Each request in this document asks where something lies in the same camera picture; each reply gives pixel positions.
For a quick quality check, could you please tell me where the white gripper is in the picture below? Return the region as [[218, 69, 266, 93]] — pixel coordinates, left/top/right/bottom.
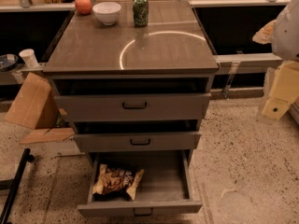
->
[[252, 20, 299, 120]]

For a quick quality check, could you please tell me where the brown chip bag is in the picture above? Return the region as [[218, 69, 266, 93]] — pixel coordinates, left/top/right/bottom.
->
[[93, 163, 144, 200]]

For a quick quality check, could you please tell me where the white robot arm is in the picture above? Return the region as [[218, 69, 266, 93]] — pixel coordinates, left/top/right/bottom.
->
[[252, 0, 299, 124]]

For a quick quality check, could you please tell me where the top grey drawer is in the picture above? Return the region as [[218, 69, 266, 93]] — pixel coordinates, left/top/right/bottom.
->
[[55, 93, 210, 122]]

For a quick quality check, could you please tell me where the grey drawer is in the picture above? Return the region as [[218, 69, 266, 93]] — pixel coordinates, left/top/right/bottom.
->
[[78, 150, 202, 217], [74, 132, 201, 152], [55, 93, 210, 122]]

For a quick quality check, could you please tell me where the middle grey drawer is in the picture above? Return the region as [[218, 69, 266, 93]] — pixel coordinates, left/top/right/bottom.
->
[[74, 132, 201, 152]]

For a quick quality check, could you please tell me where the grey drawer cabinet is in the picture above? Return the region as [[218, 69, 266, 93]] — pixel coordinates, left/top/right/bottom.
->
[[42, 0, 220, 161]]

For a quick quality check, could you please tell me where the bottom grey drawer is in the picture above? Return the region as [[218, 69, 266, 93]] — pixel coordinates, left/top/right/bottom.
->
[[78, 150, 202, 217]]

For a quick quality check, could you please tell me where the green soda can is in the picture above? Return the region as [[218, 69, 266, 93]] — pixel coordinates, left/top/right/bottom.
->
[[133, 0, 149, 27]]

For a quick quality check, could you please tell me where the white bowl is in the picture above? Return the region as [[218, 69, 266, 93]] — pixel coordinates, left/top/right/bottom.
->
[[93, 2, 121, 25]]

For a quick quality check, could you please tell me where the red apple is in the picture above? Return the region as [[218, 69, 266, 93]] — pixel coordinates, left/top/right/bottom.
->
[[75, 0, 93, 15]]

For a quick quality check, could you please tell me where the flat cardboard piece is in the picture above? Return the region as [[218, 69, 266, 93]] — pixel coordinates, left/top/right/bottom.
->
[[20, 128, 74, 145]]

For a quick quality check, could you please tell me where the standing cardboard sheet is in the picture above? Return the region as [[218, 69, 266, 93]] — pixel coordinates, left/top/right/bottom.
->
[[5, 73, 58, 129]]

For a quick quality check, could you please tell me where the white paper cup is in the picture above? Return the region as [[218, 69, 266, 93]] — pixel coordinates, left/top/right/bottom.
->
[[19, 49, 38, 68]]

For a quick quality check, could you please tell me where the black metal stand leg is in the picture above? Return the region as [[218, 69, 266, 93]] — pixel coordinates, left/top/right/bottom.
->
[[0, 148, 35, 224]]

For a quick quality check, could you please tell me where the dark round plate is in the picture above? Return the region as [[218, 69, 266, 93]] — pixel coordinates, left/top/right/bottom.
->
[[0, 54, 18, 72]]

